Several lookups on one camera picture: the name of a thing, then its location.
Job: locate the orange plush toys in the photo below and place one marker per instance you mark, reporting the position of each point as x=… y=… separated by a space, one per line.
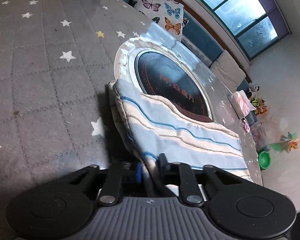
x=260 y=106

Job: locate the beige cushion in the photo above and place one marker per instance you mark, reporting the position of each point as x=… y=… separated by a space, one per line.
x=227 y=71

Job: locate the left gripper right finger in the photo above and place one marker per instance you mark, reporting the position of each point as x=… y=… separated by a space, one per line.
x=183 y=177

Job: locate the clear plastic storage box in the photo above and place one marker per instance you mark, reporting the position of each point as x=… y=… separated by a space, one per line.
x=259 y=136

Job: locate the green plastic bowl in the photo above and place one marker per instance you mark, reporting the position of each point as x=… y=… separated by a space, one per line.
x=264 y=160

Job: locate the colourful paper pinwheel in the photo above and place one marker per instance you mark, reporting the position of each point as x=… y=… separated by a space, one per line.
x=286 y=143

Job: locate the blue sofa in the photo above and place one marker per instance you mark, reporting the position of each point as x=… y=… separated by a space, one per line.
x=203 y=44

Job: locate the green framed window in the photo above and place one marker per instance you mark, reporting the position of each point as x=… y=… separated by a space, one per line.
x=255 y=25

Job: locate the pink scrunchie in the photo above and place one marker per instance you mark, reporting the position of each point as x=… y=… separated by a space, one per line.
x=246 y=126

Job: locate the butterfly print pillow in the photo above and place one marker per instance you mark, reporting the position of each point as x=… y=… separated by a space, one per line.
x=166 y=13

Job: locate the blue striped knit sweater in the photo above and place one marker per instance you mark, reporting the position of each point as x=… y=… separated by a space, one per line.
x=150 y=125

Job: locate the round black induction cooker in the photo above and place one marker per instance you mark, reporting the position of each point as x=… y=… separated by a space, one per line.
x=158 y=74

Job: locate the panda plush toy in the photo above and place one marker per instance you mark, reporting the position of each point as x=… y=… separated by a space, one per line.
x=253 y=89

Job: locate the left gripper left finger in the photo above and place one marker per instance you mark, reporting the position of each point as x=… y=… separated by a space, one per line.
x=122 y=180

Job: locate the pink tissue pack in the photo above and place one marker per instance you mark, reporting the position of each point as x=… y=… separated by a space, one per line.
x=241 y=104

